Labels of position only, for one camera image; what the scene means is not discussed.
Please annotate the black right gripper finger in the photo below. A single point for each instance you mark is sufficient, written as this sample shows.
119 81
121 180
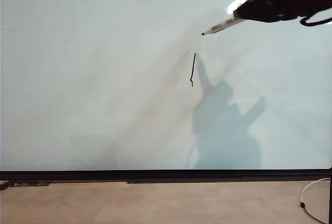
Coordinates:
245 11

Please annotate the white marker pen black tip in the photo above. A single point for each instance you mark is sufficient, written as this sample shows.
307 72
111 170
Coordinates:
223 25

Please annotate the short dark tray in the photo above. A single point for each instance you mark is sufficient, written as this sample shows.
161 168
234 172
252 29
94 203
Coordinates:
33 184

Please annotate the small black block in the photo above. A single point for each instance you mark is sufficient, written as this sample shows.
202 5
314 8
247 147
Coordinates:
3 185

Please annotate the white glass whiteboard black frame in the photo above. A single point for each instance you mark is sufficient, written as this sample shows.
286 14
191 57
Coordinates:
103 78

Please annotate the black stand post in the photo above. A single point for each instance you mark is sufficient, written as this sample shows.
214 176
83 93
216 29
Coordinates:
331 198

